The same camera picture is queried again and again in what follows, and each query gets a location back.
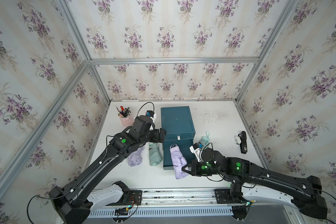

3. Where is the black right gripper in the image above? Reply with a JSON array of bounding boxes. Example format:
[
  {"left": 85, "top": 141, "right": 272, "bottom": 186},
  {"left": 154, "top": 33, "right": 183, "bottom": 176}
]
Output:
[{"left": 179, "top": 161, "right": 225, "bottom": 177}]

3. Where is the teal drawer cabinet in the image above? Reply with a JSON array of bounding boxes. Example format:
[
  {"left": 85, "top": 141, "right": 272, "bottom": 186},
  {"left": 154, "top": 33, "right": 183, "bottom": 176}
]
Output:
[{"left": 161, "top": 106, "right": 196, "bottom": 170}]

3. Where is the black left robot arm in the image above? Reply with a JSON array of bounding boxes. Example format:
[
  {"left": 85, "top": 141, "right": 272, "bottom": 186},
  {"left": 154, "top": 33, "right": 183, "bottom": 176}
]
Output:
[{"left": 47, "top": 111, "right": 166, "bottom": 224}]

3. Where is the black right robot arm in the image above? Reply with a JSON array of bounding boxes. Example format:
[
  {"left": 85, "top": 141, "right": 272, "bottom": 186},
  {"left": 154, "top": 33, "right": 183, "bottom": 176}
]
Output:
[{"left": 181, "top": 148, "right": 328, "bottom": 220}]

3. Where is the pink pen holder cup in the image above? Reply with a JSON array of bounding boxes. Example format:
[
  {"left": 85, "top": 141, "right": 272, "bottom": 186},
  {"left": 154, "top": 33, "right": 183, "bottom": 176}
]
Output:
[{"left": 116, "top": 106, "right": 134, "bottom": 127}]

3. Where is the black stapler device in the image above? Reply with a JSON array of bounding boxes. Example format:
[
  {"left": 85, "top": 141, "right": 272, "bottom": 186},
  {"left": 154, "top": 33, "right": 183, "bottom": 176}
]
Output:
[{"left": 234, "top": 131, "right": 247, "bottom": 154}]

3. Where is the aluminium front rail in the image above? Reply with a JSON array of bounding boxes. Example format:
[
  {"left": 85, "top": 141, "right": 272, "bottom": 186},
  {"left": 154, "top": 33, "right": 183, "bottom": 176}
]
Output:
[{"left": 86, "top": 188, "right": 297, "bottom": 209}]

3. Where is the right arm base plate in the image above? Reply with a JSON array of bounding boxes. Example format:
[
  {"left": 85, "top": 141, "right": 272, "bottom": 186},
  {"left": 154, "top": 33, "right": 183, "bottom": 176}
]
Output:
[{"left": 214, "top": 183, "right": 252, "bottom": 205}]

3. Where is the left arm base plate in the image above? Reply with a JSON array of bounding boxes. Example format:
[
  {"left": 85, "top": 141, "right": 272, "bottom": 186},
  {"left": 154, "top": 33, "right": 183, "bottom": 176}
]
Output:
[{"left": 107, "top": 181, "right": 142, "bottom": 206}]

